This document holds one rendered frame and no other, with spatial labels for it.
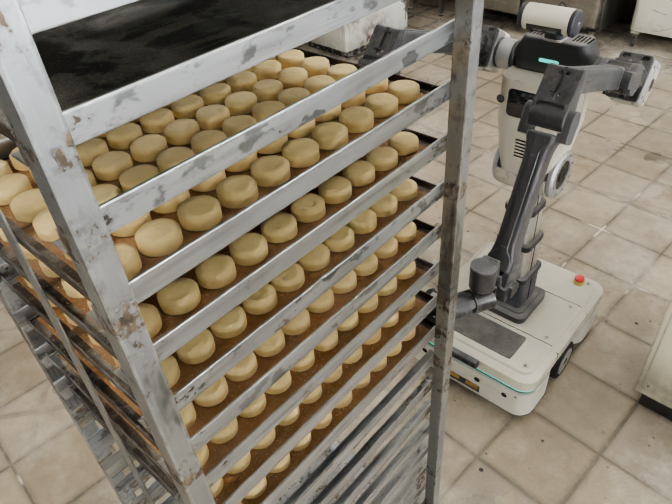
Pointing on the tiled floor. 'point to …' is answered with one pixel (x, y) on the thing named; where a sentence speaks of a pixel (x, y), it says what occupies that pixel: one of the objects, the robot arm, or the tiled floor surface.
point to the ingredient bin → (652, 19)
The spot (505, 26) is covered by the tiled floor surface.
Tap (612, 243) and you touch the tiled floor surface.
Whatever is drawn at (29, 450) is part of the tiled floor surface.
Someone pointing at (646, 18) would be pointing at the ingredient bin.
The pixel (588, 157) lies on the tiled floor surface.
